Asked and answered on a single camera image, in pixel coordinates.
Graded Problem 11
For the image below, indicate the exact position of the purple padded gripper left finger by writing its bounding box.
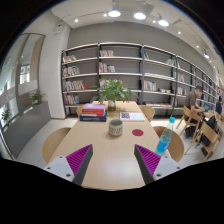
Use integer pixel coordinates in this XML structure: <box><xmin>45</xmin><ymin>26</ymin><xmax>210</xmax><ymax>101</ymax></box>
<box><xmin>44</xmin><ymin>144</ymin><xmax>93</xmax><ymax>186</ymax></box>

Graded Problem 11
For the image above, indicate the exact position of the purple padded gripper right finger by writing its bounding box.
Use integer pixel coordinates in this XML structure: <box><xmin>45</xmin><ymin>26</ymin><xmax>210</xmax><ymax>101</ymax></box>
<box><xmin>134</xmin><ymin>145</ymin><xmax>181</xmax><ymax>184</ymax></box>

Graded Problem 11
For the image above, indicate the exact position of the clear bottle with blue water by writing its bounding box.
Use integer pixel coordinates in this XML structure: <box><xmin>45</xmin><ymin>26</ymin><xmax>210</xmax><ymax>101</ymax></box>
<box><xmin>156</xmin><ymin>117</ymin><xmax>175</xmax><ymax>155</ymax></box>

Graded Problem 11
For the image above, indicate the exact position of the near right wooden chair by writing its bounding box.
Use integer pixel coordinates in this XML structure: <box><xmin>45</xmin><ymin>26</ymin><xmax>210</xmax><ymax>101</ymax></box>
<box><xmin>153</xmin><ymin>126</ymin><xmax>184</xmax><ymax>162</ymax></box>

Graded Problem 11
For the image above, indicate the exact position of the near left wooden chair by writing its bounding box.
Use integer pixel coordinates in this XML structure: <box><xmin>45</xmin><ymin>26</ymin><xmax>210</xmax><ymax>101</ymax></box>
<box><xmin>42</xmin><ymin>127</ymin><xmax>71</xmax><ymax>163</ymax></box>

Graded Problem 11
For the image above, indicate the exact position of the round red coaster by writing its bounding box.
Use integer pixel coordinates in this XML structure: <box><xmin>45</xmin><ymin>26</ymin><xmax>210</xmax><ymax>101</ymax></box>
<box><xmin>132</xmin><ymin>129</ymin><xmax>144</xmax><ymax>136</ymax></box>

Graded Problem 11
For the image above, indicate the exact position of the dark blue bottom book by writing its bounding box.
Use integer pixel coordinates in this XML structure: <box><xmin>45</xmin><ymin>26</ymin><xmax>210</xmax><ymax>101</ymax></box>
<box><xmin>79</xmin><ymin>111</ymin><xmax>107</xmax><ymax>122</ymax></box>

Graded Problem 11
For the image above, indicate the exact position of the grey patterned ceramic cup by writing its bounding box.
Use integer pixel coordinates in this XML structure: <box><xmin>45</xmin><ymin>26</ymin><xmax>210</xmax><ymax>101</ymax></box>
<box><xmin>109</xmin><ymin>119</ymin><xmax>123</xmax><ymax>136</ymax></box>

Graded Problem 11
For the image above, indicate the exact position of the far right wooden chair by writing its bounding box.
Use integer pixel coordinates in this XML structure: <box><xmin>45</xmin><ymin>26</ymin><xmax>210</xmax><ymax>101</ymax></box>
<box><xmin>140</xmin><ymin>105</ymin><xmax>155</xmax><ymax>122</ymax></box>

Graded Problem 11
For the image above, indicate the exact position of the red middle book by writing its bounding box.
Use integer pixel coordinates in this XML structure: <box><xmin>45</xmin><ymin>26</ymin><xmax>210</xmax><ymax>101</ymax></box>
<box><xmin>82</xmin><ymin>110</ymin><xmax>105</xmax><ymax>116</ymax></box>

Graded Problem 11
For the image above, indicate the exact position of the open white magazine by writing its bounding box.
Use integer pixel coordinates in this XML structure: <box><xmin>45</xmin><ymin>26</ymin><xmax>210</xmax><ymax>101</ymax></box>
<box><xmin>120</xmin><ymin>112</ymin><xmax>145</xmax><ymax>121</ymax></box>

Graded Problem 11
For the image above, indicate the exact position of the far left wooden chair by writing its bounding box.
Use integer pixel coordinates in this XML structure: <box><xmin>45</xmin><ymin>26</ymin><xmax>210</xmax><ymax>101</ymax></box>
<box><xmin>76</xmin><ymin>104</ymin><xmax>85</xmax><ymax>117</ymax></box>

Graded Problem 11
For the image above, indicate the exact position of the pink top book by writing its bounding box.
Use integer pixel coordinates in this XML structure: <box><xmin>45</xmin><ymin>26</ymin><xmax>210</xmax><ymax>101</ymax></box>
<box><xmin>82</xmin><ymin>103</ymin><xmax>105</xmax><ymax>110</ymax></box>

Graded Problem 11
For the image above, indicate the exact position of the wooden chair with black bag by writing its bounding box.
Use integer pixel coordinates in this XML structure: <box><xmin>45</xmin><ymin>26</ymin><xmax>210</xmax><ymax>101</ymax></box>
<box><xmin>183</xmin><ymin>121</ymin><xmax>222</xmax><ymax>162</ymax></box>

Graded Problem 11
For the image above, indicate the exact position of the wooden chair under man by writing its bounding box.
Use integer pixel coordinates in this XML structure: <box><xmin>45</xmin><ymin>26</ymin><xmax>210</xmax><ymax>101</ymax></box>
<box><xmin>180</xmin><ymin>107</ymin><xmax>202</xmax><ymax>138</ymax></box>

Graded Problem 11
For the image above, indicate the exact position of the seated man in brown shirt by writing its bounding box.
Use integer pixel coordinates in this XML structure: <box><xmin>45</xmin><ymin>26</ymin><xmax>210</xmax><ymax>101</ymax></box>
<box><xmin>184</xmin><ymin>86</ymin><xmax>205</xmax><ymax>138</ymax></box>

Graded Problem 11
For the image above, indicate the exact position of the potted plant by window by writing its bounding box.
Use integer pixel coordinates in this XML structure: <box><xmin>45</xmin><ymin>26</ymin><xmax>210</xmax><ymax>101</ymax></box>
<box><xmin>31</xmin><ymin>90</ymin><xmax>45</xmax><ymax>105</ymax></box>

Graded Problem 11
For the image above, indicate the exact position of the green potted plant on table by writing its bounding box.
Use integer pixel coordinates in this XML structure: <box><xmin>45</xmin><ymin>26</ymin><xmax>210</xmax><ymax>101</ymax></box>
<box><xmin>90</xmin><ymin>79</ymin><xmax>137</xmax><ymax>112</ymax></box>

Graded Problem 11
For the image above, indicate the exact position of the large grey bookshelf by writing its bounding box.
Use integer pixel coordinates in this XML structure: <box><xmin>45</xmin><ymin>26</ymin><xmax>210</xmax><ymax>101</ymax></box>
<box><xmin>61</xmin><ymin>42</ymin><xmax>221</xmax><ymax>117</ymax></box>

